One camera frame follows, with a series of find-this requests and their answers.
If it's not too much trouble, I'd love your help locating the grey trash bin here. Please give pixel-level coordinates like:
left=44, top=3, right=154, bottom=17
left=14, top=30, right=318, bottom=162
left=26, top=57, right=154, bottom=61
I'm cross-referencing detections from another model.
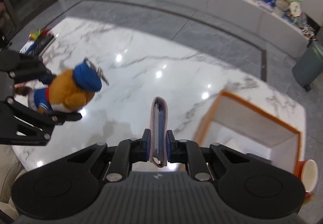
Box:
left=292, top=41, right=323, bottom=92

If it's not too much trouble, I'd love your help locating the decorated plate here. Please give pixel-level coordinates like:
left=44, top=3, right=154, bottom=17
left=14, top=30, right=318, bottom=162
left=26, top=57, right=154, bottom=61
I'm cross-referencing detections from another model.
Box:
left=296, top=13, right=308, bottom=27

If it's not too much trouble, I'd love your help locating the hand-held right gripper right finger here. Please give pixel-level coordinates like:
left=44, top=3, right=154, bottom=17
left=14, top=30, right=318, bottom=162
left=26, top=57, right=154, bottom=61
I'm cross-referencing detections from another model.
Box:
left=167, top=130, right=253, bottom=182

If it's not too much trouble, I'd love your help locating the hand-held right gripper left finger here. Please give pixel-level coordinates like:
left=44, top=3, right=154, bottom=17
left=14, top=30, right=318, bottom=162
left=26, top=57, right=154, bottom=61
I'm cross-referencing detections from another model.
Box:
left=64, top=128, right=152, bottom=182

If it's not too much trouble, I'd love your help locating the pink case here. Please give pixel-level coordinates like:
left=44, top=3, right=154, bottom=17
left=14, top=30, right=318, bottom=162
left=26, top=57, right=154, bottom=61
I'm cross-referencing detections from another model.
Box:
left=150, top=96, right=168, bottom=169

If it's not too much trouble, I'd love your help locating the black and white toy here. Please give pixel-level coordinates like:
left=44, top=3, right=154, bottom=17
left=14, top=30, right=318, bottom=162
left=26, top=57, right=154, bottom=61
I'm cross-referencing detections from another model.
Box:
left=302, top=26, right=315, bottom=38

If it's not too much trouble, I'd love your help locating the white and blue box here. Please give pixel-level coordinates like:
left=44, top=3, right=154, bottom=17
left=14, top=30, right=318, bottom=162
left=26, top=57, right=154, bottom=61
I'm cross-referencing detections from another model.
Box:
left=19, top=42, right=36, bottom=55

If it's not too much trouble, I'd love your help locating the red paper cup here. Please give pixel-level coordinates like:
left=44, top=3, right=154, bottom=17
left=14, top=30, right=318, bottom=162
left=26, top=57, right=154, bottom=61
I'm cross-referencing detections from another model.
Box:
left=294, top=159, right=319, bottom=198

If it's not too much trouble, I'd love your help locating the brown plush bear blue cap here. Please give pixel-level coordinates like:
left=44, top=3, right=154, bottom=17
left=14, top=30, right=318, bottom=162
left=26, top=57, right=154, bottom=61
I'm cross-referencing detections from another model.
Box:
left=14, top=59, right=109, bottom=115

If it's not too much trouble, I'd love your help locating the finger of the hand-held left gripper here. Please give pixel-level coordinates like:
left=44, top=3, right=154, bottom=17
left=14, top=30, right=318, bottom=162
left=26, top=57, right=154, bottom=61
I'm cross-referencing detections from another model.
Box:
left=0, top=98, right=83, bottom=145
left=0, top=50, right=58, bottom=86

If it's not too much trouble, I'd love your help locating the white round fan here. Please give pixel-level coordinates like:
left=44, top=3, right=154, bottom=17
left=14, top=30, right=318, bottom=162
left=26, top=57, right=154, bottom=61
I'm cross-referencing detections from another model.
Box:
left=288, top=2, right=301, bottom=19

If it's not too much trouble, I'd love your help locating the orange cardboard box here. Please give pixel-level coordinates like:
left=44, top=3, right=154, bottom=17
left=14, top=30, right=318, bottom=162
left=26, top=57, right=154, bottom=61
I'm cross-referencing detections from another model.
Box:
left=194, top=90, right=302, bottom=181

